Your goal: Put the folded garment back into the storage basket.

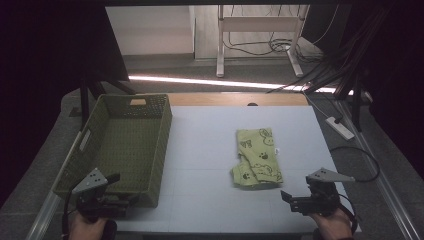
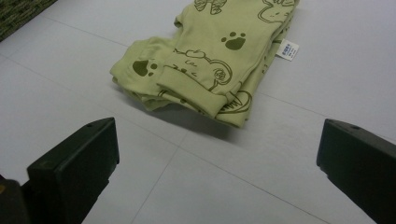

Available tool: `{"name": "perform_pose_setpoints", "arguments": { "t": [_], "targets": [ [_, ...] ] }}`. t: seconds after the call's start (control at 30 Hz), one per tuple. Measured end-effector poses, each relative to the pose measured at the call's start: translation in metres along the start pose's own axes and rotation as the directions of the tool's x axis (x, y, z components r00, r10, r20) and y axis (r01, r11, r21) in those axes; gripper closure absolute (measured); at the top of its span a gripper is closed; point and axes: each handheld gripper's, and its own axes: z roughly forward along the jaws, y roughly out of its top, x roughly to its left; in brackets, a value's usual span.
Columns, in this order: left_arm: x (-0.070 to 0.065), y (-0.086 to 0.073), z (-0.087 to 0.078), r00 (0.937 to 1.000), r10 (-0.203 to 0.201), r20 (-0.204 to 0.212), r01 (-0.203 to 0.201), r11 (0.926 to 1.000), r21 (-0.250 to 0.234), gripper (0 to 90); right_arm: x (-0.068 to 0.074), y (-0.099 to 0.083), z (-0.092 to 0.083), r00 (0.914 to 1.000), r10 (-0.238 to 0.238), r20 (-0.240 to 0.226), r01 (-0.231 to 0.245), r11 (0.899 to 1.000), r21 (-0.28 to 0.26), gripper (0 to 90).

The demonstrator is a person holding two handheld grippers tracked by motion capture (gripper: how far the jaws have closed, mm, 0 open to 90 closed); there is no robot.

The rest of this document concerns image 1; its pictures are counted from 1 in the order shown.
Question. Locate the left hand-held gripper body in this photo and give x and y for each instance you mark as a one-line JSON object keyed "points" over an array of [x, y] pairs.
{"points": [[90, 181]]}

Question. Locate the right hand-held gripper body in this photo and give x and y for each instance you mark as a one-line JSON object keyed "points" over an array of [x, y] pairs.
{"points": [[325, 196]]}

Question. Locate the green woven basket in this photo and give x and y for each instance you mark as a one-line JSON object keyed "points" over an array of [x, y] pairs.
{"points": [[126, 146]]}

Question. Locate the green printed cloth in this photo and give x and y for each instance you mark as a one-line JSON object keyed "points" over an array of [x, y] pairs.
{"points": [[258, 156]]}

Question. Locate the person's right hand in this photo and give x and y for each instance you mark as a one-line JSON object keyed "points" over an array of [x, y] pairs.
{"points": [[333, 225]]}

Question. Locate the person's left hand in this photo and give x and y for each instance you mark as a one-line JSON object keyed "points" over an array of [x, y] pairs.
{"points": [[85, 228]]}

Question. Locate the white power strip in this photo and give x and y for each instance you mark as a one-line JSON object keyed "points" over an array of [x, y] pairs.
{"points": [[340, 128]]}

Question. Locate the black stand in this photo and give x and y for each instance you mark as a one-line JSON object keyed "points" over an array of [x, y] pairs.
{"points": [[357, 103], [85, 100]]}

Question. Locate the white table mat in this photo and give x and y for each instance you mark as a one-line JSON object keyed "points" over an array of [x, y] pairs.
{"points": [[206, 140]]}

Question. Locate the wooden table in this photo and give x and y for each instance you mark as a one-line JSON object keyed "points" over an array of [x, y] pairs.
{"points": [[233, 99]]}

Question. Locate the white cabinet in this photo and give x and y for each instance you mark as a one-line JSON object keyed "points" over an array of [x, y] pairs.
{"points": [[150, 30]]}

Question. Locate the metal rail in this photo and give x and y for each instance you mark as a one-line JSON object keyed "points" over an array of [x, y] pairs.
{"points": [[383, 180], [50, 206]]}

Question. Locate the white desk frame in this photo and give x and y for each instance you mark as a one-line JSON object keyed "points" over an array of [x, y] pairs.
{"points": [[258, 24]]}

